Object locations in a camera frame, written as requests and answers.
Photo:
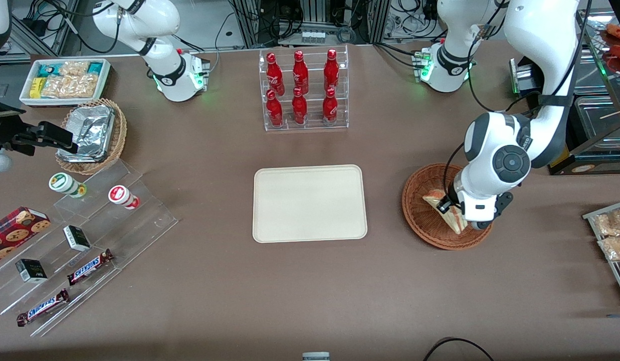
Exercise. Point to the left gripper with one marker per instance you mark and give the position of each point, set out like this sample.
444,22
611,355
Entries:
446,205

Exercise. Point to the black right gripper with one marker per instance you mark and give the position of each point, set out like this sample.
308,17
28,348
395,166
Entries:
5,128

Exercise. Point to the triangle sandwich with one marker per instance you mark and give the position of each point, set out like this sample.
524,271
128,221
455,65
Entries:
455,220

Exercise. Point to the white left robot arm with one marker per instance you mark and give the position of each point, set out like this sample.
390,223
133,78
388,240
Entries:
510,145

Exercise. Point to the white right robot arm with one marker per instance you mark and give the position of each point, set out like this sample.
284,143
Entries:
164,75

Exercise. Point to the brown round wicker basket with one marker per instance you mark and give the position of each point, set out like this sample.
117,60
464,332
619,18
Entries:
425,225

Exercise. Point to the light oval wicker basket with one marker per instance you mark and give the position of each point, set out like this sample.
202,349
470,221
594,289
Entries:
120,135

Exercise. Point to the beige rectangular tray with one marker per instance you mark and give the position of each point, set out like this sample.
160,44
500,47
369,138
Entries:
310,203

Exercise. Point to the silver foil container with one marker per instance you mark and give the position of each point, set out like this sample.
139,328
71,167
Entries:
91,130

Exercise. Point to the green lid yogurt cup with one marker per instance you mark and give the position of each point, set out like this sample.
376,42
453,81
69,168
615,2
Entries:
61,182

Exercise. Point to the yellow snack pack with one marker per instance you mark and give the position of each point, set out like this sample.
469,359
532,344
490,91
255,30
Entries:
36,87

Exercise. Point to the large clear cracker bag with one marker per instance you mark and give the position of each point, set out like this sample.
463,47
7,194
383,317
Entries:
71,86

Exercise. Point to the teal snack pack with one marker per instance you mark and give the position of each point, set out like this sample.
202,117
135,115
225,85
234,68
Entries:
50,70

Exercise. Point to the small clear cracker bag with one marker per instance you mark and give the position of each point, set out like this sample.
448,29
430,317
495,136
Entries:
74,68

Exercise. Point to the white rectangular snack bin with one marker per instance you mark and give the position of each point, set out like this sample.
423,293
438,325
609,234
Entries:
107,80

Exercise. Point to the red lid yogurt cup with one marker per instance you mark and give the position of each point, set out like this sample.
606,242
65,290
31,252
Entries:
120,194

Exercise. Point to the red plaid cookie box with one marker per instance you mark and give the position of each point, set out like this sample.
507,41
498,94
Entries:
14,233

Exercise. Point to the small black box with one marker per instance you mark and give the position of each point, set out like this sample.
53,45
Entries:
76,238
31,271

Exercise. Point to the clear acrylic stepped shelf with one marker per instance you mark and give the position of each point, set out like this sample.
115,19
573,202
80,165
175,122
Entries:
139,220

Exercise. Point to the snickers bar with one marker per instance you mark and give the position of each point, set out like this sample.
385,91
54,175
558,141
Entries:
89,267
43,308

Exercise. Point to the red cola bottle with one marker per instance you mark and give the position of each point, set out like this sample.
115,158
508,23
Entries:
274,110
274,75
330,108
299,108
331,70
300,72

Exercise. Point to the black glass display case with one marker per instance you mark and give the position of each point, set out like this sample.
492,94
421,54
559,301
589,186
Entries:
598,145

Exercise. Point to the clear bag of crackers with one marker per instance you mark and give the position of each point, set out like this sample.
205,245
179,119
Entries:
615,248
613,223

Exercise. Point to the clear acrylic bottle rack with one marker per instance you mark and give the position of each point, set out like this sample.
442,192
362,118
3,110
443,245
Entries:
314,80

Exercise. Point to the grey device at table edge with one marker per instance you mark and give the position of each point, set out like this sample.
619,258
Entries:
316,356

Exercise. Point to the white power strip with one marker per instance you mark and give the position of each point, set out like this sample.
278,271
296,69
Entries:
313,36

